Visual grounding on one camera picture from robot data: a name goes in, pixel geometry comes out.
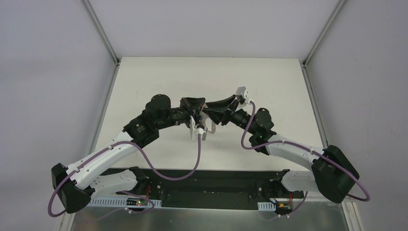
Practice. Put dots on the right white cable duct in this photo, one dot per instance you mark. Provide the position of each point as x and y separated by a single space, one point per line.
266 206

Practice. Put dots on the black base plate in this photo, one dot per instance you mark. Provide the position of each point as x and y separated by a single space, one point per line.
213 189

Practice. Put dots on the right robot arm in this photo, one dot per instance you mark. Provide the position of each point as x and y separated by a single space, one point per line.
333 174

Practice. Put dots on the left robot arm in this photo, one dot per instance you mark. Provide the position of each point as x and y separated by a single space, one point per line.
76 184

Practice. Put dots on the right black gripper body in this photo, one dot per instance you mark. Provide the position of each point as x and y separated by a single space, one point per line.
230 106

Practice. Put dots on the left white cable duct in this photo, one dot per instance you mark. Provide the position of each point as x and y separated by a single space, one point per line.
127 201

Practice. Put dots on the right aluminium frame post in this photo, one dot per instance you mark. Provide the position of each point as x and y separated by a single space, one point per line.
324 31

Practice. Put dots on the white cable duct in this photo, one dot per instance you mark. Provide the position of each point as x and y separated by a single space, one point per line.
266 206
127 201

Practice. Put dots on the aluminium frame post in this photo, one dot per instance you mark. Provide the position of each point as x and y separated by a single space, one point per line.
324 31
100 31

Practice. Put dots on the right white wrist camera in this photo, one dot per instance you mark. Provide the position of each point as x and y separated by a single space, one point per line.
242 95

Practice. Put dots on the left aluminium frame post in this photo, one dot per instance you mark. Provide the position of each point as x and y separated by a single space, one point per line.
100 31

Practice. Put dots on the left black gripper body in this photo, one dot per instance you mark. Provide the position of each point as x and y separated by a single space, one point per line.
186 106

